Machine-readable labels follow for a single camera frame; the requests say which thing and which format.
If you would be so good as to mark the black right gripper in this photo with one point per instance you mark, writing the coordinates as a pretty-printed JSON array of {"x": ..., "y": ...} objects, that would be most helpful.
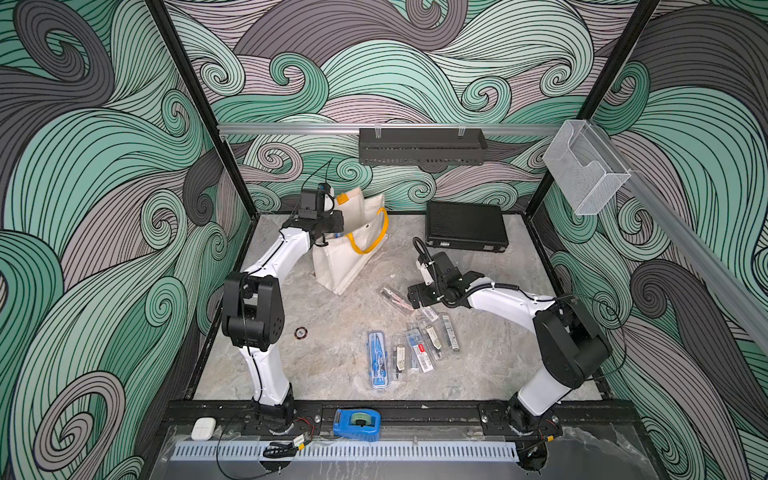
[{"x": 421, "y": 290}]

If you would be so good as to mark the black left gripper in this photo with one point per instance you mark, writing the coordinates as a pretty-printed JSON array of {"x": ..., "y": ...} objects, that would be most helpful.
[{"x": 337, "y": 219}]

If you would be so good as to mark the small clear compass case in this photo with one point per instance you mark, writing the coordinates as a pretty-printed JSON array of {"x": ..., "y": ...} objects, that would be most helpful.
[{"x": 429, "y": 314}]

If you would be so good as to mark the blue compass set case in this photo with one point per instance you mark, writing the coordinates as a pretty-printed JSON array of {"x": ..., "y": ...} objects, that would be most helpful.
[{"x": 378, "y": 365}]

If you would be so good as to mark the clear case barcode label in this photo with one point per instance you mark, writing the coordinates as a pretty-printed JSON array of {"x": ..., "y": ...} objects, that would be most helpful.
[{"x": 450, "y": 332}]

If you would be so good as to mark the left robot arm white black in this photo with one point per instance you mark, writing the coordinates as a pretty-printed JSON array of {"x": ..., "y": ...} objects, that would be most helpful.
[{"x": 253, "y": 315}]

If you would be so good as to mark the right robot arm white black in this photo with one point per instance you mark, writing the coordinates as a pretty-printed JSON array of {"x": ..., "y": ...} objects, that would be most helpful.
[{"x": 572, "y": 345}]

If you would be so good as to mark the white canvas tote bag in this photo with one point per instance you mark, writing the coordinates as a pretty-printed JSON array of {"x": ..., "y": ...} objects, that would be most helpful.
[{"x": 365, "y": 228}]

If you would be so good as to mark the clear case gold label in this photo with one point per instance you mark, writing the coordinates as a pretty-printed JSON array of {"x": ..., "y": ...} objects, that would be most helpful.
[{"x": 432, "y": 338}]

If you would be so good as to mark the black ribbed hard case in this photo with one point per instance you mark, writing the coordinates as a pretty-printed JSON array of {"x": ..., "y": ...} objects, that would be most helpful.
[{"x": 465, "y": 226}]

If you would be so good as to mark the clear case red label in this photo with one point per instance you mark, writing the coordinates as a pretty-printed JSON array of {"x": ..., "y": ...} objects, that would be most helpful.
[{"x": 419, "y": 350}]

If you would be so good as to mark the clear case beige label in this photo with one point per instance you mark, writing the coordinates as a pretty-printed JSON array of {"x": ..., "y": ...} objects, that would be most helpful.
[{"x": 400, "y": 361}]

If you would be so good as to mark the black poker chip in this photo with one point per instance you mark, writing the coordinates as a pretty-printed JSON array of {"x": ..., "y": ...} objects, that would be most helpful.
[{"x": 300, "y": 332}]

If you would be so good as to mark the white earbuds case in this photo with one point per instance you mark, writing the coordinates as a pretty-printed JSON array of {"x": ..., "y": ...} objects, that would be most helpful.
[{"x": 203, "y": 429}]

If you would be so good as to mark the aluminium wall rail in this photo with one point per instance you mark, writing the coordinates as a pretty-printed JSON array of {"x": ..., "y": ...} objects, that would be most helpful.
[{"x": 307, "y": 128}]

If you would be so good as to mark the black wall tray shelf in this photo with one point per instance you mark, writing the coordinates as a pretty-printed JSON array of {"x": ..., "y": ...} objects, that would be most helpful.
[{"x": 427, "y": 149}]

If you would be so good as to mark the clear acrylic wall holder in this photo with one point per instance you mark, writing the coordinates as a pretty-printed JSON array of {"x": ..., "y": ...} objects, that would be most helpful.
[{"x": 586, "y": 166}]

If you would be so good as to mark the white slotted cable duct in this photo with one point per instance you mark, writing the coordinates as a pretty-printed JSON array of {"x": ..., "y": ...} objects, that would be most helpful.
[{"x": 444, "y": 451}]

